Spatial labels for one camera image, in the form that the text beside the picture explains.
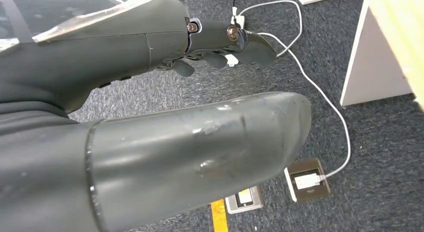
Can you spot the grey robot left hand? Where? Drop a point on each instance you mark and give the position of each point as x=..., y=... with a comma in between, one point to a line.
x=185, y=147

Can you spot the yellow floor tape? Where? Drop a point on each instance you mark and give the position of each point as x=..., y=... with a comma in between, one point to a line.
x=219, y=219

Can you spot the silver floor socket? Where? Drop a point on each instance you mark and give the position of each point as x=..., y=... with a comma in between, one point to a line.
x=255, y=204

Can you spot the brown floor socket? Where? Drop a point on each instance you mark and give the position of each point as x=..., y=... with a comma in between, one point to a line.
x=308, y=165

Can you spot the white power plug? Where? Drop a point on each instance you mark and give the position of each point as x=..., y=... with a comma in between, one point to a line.
x=306, y=181

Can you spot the white power strip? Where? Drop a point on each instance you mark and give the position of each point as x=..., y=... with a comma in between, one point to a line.
x=239, y=21

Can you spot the white desk leg panel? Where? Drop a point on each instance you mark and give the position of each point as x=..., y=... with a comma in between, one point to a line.
x=371, y=74

